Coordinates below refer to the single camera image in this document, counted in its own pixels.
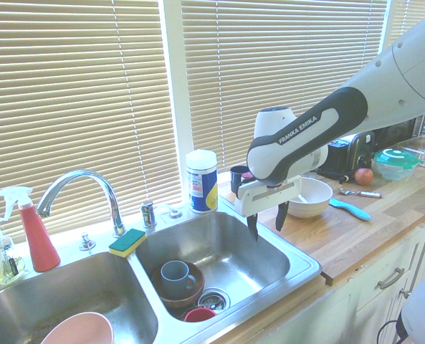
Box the black cable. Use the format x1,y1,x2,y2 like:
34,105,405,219
376,317,409,344

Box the stainless steel double sink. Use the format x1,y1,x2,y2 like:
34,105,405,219
0,199,323,344

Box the dark blue mug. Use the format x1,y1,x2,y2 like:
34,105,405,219
229,166,251,195

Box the clear container with green lid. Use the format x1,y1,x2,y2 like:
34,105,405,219
373,148,425,181

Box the cream ceramic bowl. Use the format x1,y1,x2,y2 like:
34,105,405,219
286,178,334,220

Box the white kitchen cabinet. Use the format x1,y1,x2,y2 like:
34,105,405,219
217,214,425,344

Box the red cup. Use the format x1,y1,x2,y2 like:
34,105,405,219
183,306,218,323

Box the green and yellow sponge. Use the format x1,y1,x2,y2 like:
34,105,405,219
108,229,148,259

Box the sink drain strainer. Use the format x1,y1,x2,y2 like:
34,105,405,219
197,289,231,311

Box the red apple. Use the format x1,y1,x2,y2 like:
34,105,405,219
353,167,374,186

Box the grey mug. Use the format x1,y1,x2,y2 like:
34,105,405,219
160,260,198,300

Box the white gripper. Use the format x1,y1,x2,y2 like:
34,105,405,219
234,176,303,243

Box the pink bowl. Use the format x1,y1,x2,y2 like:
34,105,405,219
39,311,115,344

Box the clear pump soap bottle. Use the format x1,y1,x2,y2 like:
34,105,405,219
0,216,27,286

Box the chrome sink soap dispenser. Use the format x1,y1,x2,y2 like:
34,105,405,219
140,200,158,229

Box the blue handled brush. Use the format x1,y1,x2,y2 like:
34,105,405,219
328,197,373,222

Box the brown wooden bowl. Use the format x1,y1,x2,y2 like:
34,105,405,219
151,260,206,310

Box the black and silver toaster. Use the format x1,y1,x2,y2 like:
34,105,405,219
325,130,376,176

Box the red spray bottle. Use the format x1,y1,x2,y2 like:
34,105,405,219
0,186,62,273

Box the metal drawer handle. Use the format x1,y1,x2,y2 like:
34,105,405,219
377,267,406,291

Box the clear glass dish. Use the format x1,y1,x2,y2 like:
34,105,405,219
397,134,425,168

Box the metal can opener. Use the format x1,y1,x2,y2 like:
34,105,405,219
336,187,383,199

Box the chrome kitchen faucet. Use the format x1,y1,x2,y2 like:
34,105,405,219
36,169,128,238

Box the narrow beige window blind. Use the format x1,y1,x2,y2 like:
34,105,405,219
391,0,425,47

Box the chrome sink knob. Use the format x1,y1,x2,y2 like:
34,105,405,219
78,231,97,252

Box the white wipes canister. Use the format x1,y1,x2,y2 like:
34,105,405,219
185,149,219,215

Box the wide beige window blind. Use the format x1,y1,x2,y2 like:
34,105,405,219
0,0,183,245

